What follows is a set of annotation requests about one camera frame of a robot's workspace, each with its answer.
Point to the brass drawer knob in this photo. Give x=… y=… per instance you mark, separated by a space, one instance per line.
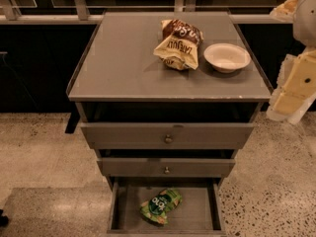
x=166 y=170
x=168 y=138

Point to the white paper bowl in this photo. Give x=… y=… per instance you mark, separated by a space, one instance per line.
x=227 y=57

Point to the grey bottom drawer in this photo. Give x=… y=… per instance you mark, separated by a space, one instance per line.
x=198 y=215

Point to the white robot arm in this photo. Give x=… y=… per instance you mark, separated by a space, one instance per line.
x=302 y=15

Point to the brass middle drawer knob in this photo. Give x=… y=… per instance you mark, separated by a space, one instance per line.
x=166 y=170

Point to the grey drawer cabinet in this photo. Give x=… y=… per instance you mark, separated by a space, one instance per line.
x=119 y=79

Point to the brass top drawer knob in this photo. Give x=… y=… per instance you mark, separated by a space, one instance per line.
x=168 y=138

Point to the grey top drawer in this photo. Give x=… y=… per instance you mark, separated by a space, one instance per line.
x=151 y=135

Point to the brown yellow chip bag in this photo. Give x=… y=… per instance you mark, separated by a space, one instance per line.
x=179 y=47

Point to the grey middle drawer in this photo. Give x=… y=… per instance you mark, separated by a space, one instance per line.
x=154 y=167

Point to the grey drawer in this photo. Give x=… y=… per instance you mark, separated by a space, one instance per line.
x=154 y=167
x=151 y=135
x=198 y=215

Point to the black object at floor edge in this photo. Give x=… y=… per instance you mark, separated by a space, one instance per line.
x=3 y=219

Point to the green rice chip bag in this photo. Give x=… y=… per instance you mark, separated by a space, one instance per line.
x=156 y=209

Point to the white metal railing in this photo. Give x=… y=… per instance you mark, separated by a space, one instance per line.
x=49 y=17

